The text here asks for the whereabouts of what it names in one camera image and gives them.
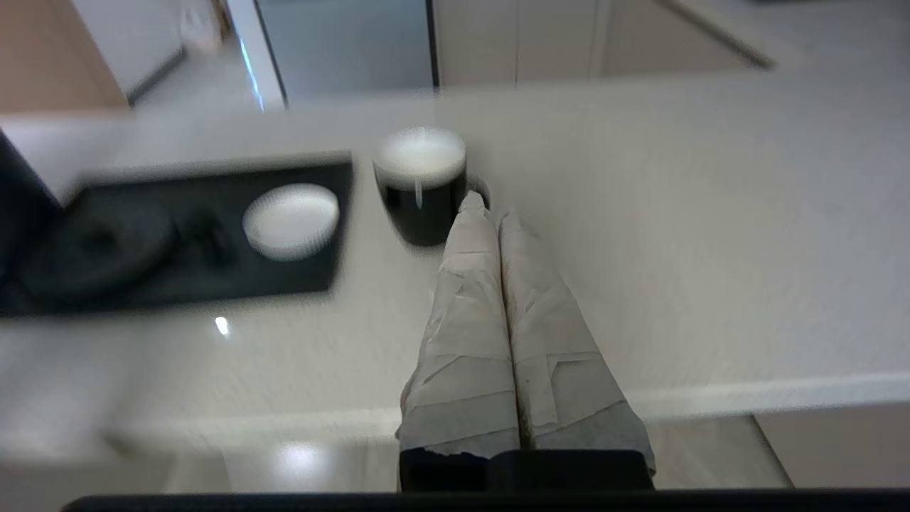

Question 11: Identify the light wooden door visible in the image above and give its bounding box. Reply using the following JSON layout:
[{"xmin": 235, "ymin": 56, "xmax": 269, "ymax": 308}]
[{"xmin": 0, "ymin": 0, "xmax": 133, "ymax": 116}]

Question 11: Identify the black cup white inside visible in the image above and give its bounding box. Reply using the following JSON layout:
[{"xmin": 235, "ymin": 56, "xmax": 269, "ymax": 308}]
[{"xmin": 372, "ymin": 126, "xmax": 492, "ymax": 248}]

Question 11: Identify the white round saucer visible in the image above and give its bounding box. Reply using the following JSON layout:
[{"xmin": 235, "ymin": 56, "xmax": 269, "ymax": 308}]
[{"xmin": 241, "ymin": 182, "xmax": 341, "ymax": 262}]

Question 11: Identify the tall silver fridge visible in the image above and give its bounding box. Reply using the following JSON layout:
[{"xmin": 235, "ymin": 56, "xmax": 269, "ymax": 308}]
[{"xmin": 227, "ymin": 0, "xmax": 437, "ymax": 109}]

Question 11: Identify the white plastic bag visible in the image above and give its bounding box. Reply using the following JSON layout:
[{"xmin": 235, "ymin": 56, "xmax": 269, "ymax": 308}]
[{"xmin": 181, "ymin": 0, "xmax": 223, "ymax": 45}]

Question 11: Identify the beige counter drawer cabinet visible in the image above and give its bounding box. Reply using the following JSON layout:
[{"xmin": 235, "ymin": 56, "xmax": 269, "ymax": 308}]
[{"xmin": 601, "ymin": 0, "xmax": 777, "ymax": 80}]

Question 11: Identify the beige sink base cabinet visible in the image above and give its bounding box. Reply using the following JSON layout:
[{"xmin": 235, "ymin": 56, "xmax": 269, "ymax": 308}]
[{"xmin": 434, "ymin": 0, "xmax": 612, "ymax": 87}]

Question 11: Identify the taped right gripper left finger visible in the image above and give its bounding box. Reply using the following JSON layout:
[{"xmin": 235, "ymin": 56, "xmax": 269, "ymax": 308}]
[{"xmin": 395, "ymin": 191, "xmax": 522, "ymax": 492}]

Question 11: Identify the black round kettle base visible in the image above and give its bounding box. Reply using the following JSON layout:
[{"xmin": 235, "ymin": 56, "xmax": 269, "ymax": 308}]
[{"xmin": 19, "ymin": 202, "xmax": 178, "ymax": 300}]

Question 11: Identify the black rectangular serving tray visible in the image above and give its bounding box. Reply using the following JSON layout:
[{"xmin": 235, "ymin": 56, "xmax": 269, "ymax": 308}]
[{"xmin": 0, "ymin": 159, "xmax": 355, "ymax": 319}]

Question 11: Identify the black electric kettle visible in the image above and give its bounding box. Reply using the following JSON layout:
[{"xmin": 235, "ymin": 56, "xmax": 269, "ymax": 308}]
[{"xmin": 0, "ymin": 130, "xmax": 65, "ymax": 239}]

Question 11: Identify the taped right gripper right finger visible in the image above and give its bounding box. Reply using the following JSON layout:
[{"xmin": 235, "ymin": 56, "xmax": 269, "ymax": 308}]
[{"xmin": 491, "ymin": 209, "xmax": 657, "ymax": 492}]

